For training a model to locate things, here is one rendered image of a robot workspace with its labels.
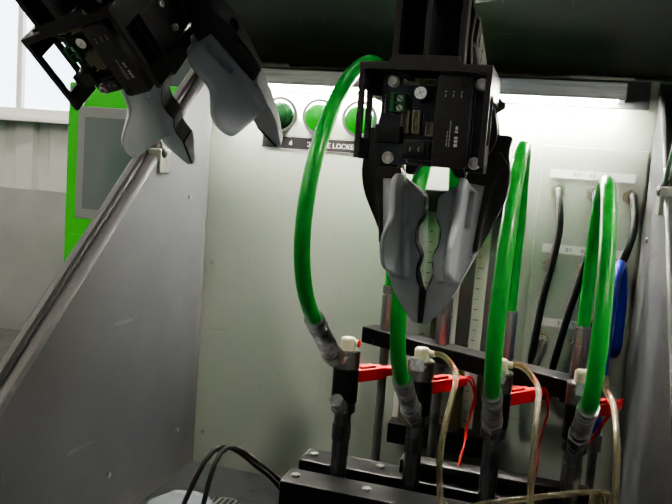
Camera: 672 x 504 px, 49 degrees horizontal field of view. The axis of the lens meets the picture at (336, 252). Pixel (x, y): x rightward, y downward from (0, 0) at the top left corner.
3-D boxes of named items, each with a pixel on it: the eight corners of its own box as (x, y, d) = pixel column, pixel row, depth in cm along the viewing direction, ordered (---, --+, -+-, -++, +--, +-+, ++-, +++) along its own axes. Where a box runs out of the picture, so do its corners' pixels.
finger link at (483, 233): (423, 247, 45) (436, 104, 44) (428, 244, 47) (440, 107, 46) (501, 255, 44) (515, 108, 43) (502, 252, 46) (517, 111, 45)
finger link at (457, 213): (406, 337, 42) (421, 174, 41) (424, 319, 48) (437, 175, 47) (461, 345, 41) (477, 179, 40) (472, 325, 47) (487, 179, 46)
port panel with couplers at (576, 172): (518, 377, 99) (543, 143, 95) (519, 370, 102) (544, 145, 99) (621, 392, 95) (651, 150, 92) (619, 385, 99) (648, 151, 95)
